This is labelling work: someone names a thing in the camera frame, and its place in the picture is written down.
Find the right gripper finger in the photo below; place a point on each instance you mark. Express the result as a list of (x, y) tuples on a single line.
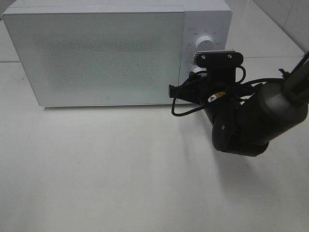
[(175, 92), (195, 75)]

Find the upper white power knob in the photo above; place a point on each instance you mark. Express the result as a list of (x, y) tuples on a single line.
[(204, 43)]

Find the white microwave door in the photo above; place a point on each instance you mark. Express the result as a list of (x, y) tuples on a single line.
[(96, 60)]

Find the white microwave oven body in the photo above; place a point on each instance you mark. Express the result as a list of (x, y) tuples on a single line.
[(205, 21)]

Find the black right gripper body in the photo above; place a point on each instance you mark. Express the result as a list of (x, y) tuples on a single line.
[(216, 80)]

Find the white timer knob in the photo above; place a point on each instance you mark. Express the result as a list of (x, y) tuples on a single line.
[(200, 71)]

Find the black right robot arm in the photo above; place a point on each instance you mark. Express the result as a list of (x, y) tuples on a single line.
[(245, 116)]

